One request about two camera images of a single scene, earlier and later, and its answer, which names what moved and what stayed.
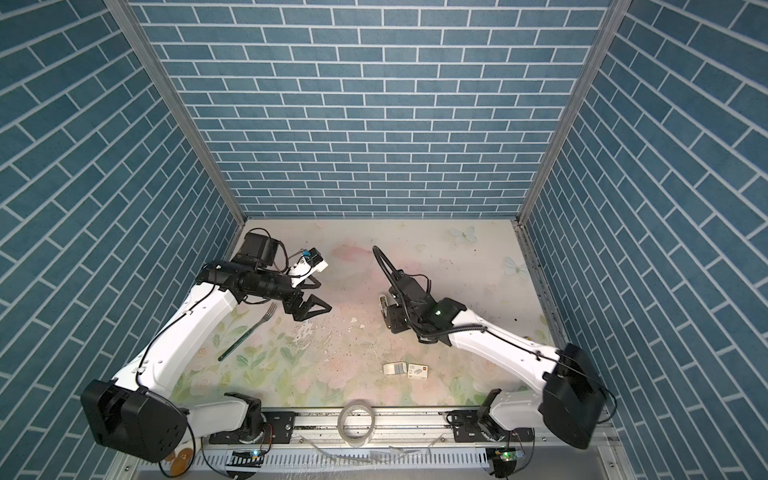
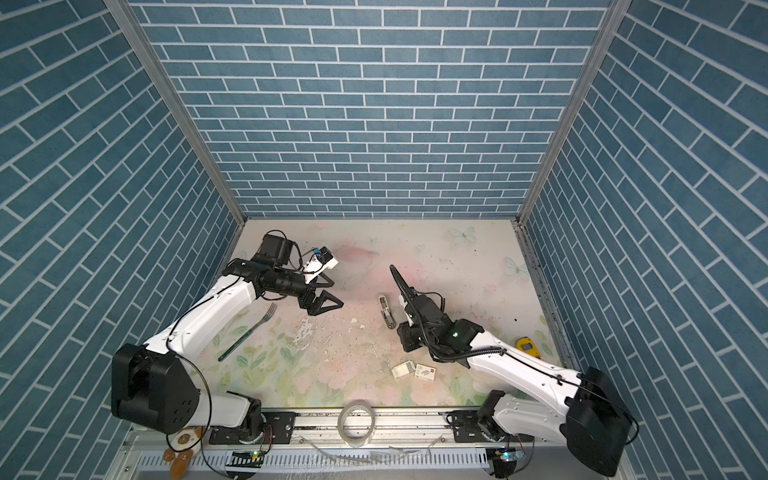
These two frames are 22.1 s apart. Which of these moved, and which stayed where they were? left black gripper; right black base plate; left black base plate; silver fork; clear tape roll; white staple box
Moved: left black gripper; white staple box
Stayed: left black base plate; silver fork; right black base plate; clear tape roll
